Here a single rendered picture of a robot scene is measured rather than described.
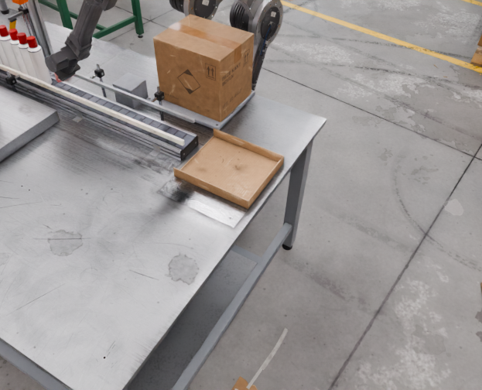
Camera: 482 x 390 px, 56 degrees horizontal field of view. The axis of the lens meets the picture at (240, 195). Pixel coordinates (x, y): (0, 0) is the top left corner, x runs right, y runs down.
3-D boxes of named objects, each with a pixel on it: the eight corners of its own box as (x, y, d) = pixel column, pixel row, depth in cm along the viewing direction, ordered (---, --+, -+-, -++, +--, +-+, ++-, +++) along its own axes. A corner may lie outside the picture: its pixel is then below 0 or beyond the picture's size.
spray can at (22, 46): (28, 80, 189) (11, 34, 174) (39, 75, 192) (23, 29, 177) (35, 85, 187) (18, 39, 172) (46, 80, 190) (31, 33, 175)
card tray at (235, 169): (174, 176, 159) (172, 167, 156) (213, 136, 174) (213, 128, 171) (247, 209, 149) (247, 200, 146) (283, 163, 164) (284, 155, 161)
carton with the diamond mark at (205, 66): (160, 98, 187) (152, 37, 168) (193, 72, 202) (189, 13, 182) (220, 122, 177) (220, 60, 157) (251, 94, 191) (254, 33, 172)
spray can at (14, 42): (20, 76, 191) (2, 31, 176) (29, 71, 194) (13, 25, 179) (28, 80, 189) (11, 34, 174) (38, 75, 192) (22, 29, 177)
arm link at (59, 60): (92, 52, 163) (76, 31, 161) (66, 63, 155) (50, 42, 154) (80, 68, 172) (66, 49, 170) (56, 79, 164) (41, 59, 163)
